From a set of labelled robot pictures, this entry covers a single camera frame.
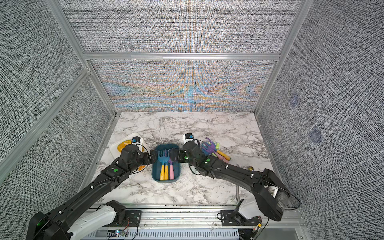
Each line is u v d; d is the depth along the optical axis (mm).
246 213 607
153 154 733
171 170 874
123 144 965
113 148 993
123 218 683
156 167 899
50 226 389
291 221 1292
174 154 702
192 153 603
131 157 618
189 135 720
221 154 949
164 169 876
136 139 713
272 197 423
